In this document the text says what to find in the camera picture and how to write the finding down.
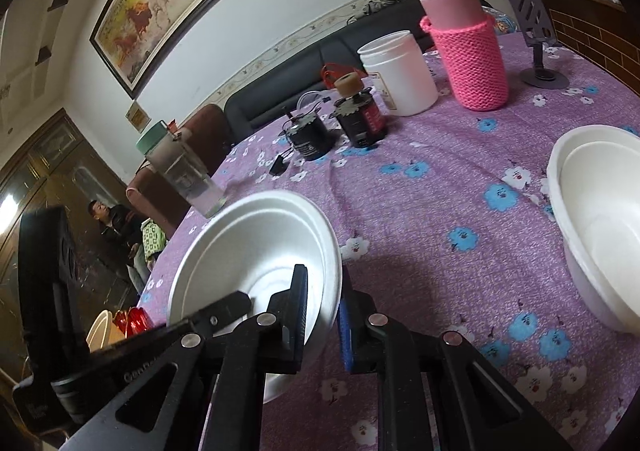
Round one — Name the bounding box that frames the small framed wall picture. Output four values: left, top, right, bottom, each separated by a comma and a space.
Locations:
125, 101, 151, 133

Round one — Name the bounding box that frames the white plastic jar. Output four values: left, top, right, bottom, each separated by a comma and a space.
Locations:
357, 30, 439, 117

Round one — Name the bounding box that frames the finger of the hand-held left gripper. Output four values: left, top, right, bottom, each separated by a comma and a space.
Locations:
89, 292, 252, 367

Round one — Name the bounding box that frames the purple floral tablecloth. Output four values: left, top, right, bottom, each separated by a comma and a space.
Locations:
65, 28, 640, 451

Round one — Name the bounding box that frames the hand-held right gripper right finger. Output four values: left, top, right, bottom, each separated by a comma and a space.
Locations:
338, 287, 571, 451

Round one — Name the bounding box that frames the red bag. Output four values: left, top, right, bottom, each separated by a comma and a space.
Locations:
320, 62, 368, 89

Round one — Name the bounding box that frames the beige bowl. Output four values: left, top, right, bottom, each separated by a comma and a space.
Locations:
86, 309, 126, 354

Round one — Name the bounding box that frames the dark wooden double door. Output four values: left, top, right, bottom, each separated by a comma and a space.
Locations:
0, 108, 146, 382

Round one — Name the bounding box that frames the pink knitted sleeve thermos bottle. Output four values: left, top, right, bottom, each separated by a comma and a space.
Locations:
410, 0, 510, 112

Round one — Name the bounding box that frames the white foam bowl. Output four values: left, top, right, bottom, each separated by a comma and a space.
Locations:
167, 190, 344, 404
546, 124, 640, 335

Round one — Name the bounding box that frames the white cable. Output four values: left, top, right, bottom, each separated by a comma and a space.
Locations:
296, 91, 331, 112

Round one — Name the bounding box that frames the grey phone stand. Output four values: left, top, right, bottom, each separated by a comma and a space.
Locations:
508, 0, 570, 91

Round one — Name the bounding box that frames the black round device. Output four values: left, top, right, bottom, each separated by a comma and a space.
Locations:
280, 108, 335, 162

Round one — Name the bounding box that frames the brown leather armchair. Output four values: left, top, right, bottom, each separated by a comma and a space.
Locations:
125, 104, 236, 242

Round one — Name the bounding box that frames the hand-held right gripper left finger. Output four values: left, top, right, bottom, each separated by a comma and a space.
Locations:
60, 265, 308, 451

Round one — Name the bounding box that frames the black jar with cork lid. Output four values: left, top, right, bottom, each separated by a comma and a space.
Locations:
333, 72, 388, 149

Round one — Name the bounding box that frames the blue patterned bag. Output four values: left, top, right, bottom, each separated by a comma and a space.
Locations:
482, 6, 516, 34

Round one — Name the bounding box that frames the framed landscape painting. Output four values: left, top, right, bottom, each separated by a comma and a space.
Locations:
89, 0, 286, 100

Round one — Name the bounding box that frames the glass bottle with teal lid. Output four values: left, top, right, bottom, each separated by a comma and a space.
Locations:
135, 120, 228, 219

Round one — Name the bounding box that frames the black leather sofa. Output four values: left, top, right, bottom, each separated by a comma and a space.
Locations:
223, 0, 496, 132

